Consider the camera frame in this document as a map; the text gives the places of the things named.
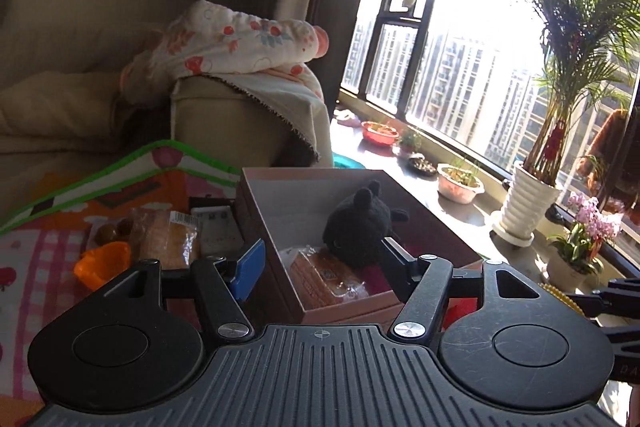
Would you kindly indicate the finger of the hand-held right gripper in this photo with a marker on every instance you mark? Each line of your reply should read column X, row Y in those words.
column 607, row 298

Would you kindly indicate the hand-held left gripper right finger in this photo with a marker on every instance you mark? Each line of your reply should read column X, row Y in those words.
column 400, row 272

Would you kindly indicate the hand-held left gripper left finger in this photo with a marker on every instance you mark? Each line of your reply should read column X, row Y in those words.
column 250, row 274

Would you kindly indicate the yellow ribbed toy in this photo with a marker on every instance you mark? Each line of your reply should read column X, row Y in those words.
column 570, row 304

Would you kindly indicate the black plush toy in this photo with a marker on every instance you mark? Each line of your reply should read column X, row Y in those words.
column 357, row 227

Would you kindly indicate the orange pastry packet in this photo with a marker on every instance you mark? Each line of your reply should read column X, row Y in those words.
column 322, row 279

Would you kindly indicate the pink cardboard box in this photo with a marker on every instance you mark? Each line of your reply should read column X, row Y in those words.
column 280, row 202

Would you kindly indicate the bread packet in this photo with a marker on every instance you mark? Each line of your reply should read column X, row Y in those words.
column 167, row 239

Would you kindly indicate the orange plastic cup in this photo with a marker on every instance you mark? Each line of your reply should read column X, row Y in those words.
column 102, row 264

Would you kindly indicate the small white orchid pot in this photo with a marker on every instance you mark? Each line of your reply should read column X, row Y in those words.
column 565, row 274

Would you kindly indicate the pink orchid plant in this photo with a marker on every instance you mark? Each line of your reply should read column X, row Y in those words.
column 587, row 219

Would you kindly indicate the pink and white flowerpot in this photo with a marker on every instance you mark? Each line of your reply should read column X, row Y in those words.
column 457, row 189

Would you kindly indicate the dark shallow dish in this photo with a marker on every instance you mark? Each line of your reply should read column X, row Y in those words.
column 422, row 167

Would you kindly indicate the teal plastic basin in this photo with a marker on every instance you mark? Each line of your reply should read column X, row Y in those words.
column 347, row 163

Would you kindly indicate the white ribbed plant pot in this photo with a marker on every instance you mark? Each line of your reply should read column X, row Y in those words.
column 527, row 207

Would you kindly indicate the small green potted plant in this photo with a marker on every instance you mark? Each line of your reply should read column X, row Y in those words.
column 407, row 144

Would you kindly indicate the red plant basin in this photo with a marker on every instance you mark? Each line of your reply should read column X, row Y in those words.
column 379, row 133

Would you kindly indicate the brown furry cloth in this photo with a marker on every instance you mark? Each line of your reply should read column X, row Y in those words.
column 612, row 147

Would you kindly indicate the beige sofa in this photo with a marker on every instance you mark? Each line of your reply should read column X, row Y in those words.
column 225, row 122

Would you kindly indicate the purple slipper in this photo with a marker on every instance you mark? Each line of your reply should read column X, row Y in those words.
column 347, row 119

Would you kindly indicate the beige fringed cloth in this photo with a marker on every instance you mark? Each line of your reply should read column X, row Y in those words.
column 295, row 107

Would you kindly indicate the apartment buildings outside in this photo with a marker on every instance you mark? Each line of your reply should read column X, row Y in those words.
column 465, row 82

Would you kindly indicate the colourful printed play mat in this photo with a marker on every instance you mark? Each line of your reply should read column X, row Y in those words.
column 40, row 257

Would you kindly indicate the floral quilt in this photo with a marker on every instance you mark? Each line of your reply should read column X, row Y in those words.
column 225, row 42

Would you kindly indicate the folded beige blanket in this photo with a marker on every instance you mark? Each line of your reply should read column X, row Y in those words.
column 55, row 107

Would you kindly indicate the tall palm plant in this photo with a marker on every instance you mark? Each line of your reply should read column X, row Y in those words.
column 575, row 32

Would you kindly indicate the dark curtain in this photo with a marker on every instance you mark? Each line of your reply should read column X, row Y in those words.
column 340, row 7

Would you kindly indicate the dark window frame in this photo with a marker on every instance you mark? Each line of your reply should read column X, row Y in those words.
column 400, row 19

